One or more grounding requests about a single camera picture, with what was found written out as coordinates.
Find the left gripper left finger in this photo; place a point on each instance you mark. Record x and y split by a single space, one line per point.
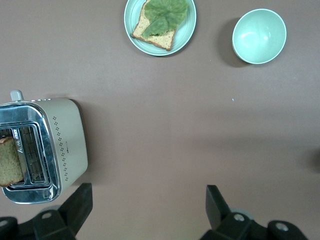
75 210

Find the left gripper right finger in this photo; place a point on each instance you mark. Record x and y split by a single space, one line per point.
220 215

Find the beige and chrome toaster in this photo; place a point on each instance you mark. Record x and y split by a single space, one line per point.
70 140

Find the thick brown toast slice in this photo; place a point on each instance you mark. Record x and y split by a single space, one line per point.
8 162

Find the pale green bowl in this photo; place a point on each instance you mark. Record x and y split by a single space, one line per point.
258 37

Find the brown bread slice with crust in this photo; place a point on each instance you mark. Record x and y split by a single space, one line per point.
160 40

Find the pale green plate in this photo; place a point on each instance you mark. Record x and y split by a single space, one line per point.
186 30

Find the green lettuce leaf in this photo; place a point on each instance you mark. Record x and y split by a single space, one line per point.
167 12

